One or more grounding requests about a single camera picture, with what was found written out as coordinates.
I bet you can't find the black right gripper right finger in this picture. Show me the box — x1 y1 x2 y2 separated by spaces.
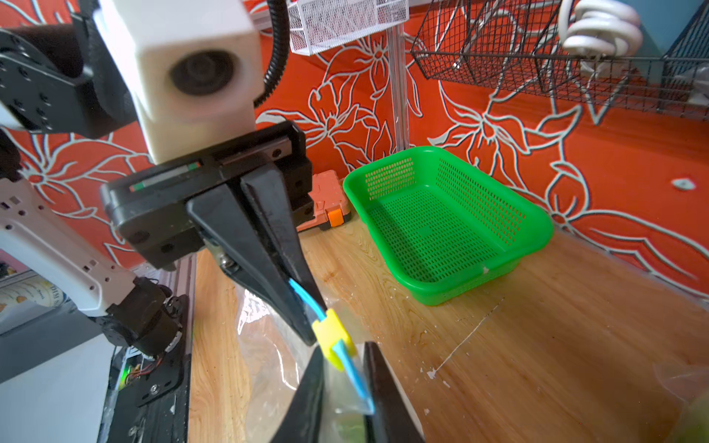
364 341 425 442

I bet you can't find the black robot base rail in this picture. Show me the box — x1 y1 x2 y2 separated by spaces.
97 337 191 442

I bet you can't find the blue box with white cable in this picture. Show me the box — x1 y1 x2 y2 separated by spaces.
557 0 708 61

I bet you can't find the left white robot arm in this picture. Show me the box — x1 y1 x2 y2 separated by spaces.
1 1 324 356

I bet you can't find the orange plastic tool case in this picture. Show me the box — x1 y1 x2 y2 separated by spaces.
297 170 352 232

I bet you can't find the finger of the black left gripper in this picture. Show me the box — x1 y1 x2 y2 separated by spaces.
241 164 327 310
186 185 316 345

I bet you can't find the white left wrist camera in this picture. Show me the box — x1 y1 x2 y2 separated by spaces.
93 0 264 164

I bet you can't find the green perforated plastic basket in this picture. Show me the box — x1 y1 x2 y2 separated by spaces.
343 147 554 306

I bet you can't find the white mesh wall basket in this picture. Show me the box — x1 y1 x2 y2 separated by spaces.
288 0 409 56

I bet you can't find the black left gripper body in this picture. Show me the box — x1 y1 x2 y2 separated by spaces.
100 121 312 269

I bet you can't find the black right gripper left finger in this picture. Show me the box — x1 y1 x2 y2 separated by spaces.
271 347 325 443

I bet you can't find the black wire wall basket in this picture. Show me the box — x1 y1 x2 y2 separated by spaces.
411 1 708 121

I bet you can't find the clear zip-top bag blue seal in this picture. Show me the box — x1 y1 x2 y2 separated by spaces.
236 286 371 442

